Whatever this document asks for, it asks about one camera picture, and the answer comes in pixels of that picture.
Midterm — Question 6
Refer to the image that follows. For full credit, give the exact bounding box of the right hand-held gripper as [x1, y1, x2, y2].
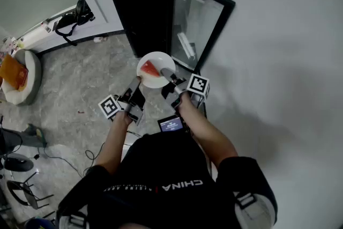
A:
[160, 67, 211, 109]

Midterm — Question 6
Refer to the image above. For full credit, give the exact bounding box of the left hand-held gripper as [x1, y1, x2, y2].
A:
[98, 76, 147, 127]

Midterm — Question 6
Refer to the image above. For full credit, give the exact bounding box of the white round plate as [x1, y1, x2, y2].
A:
[136, 51, 176, 89]

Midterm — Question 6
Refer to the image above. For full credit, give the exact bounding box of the red watermelon slice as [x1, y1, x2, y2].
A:
[141, 60, 161, 78]

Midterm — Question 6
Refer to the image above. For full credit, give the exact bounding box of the person's right forearm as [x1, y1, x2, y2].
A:
[178, 92, 239, 167]

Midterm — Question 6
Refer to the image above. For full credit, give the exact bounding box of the person's left forearm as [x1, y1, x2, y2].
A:
[95, 111, 135, 174]

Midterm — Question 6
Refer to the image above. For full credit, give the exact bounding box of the black shoulder bag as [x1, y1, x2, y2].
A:
[55, 0, 95, 47]

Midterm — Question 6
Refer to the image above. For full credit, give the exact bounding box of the small screen device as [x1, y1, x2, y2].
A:
[157, 116, 184, 133]

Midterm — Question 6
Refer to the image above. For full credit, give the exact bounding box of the white ledge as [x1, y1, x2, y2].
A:
[4, 4, 126, 56]

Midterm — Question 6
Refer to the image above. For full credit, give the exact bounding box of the person's black clothing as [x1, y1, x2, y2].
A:
[55, 131, 278, 229]

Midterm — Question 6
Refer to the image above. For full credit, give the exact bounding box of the grey white round cushion bed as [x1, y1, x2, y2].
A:
[2, 49, 42, 106]

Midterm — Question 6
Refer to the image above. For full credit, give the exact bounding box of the grey green slipper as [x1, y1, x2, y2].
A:
[24, 123, 48, 148]

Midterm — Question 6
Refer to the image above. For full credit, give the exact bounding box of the red book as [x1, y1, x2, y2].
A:
[16, 65, 29, 87]

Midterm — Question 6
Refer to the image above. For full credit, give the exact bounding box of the orange pillow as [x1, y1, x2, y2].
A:
[0, 54, 29, 92]

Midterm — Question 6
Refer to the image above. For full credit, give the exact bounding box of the black round stool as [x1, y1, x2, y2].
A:
[2, 152, 35, 173]

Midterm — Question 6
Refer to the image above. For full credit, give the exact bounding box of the black metal chair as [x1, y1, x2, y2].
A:
[6, 172, 55, 210]

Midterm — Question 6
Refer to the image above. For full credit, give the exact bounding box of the black floor cable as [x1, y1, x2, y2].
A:
[34, 142, 106, 179]

